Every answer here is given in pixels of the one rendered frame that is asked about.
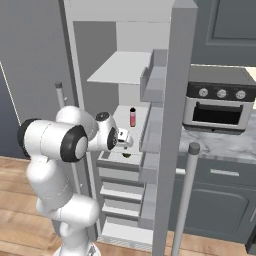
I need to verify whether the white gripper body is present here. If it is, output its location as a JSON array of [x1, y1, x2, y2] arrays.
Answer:
[[116, 135, 135, 150]]

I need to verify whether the grey fridge door with bins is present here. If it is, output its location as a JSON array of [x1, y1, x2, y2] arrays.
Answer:
[[139, 0, 200, 256]]

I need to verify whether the grey counter drawer front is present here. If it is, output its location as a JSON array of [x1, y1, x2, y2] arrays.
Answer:
[[175, 155, 256, 188]]

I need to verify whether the grey fridge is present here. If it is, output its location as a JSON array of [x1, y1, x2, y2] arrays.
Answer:
[[63, 0, 178, 253]]

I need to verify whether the dark grey fridge door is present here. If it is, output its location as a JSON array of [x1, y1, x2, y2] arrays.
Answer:
[[0, 0, 80, 161]]

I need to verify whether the red bottle with black cap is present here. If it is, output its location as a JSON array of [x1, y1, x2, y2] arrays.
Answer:
[[129, 106, 138, 128]]

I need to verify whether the silver toaster oven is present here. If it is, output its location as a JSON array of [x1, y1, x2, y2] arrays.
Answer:
[[182, 64, 256, 135]]

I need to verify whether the grey base cupboard door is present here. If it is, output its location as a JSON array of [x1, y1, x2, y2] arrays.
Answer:
[[169, 182, 252, 242]]

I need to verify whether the grey fridge door handle pole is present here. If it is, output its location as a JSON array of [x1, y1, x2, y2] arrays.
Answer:
[[170, 142, 202, 256]]

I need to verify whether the thin grey fridge door handle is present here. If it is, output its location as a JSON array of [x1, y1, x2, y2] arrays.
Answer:
[[54, 80, 84, 196]]

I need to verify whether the silver drawer handle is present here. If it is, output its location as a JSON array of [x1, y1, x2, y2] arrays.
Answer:
[[209, 168, 241, 178]]

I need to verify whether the silver cupboard door handle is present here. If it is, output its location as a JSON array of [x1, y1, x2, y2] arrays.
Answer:
[[249, 205, 256, 225]]

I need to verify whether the grey wall cupboard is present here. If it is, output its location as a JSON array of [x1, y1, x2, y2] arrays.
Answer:
[[191, 0, 256, 67]]

